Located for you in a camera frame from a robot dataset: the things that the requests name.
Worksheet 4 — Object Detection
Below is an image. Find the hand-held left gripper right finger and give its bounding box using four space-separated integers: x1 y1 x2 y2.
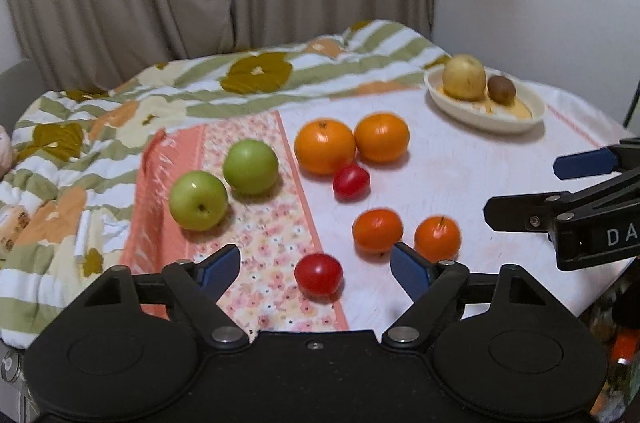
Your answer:
382 242 548 350

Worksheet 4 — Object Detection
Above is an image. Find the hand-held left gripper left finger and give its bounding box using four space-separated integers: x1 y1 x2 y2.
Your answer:
84 244 250 349

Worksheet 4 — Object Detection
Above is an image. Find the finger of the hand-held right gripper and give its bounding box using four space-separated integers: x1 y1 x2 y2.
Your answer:
484 170 640 232
554 142 640 180

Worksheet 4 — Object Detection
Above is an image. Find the small tangerine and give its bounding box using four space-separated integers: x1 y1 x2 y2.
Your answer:
352 208 404 255
414 215 462 263

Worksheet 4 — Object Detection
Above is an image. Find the green apple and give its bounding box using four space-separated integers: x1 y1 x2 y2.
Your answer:
169 170 229 232
223 140 279 195

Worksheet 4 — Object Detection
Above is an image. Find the red tomato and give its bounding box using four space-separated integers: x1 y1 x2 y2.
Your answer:
294 253 344 297
333 164 371 200

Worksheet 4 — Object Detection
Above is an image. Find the cream bowl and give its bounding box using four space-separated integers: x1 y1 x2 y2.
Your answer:
424 66 547 134

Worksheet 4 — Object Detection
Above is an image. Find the large orange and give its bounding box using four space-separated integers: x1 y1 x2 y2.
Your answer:
354 113 411 164
294 118 357 176

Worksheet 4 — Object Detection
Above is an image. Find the pink floral printed cloth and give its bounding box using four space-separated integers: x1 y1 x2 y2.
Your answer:
120 76 638 334

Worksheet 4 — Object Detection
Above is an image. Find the brown kiwi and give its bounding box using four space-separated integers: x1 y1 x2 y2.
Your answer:
487 74 517 105

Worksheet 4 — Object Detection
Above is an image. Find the yellow apple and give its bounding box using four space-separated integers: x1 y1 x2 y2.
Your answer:
442 54 487 100

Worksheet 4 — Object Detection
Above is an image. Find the floral striped quilt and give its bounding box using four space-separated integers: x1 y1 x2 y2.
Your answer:
0 19 453 349

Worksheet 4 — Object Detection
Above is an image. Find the pink plush toy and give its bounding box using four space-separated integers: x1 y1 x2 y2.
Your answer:
0 126 13 176

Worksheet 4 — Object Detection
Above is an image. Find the grey sofa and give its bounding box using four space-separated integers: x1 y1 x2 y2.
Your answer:
0 58 48 134

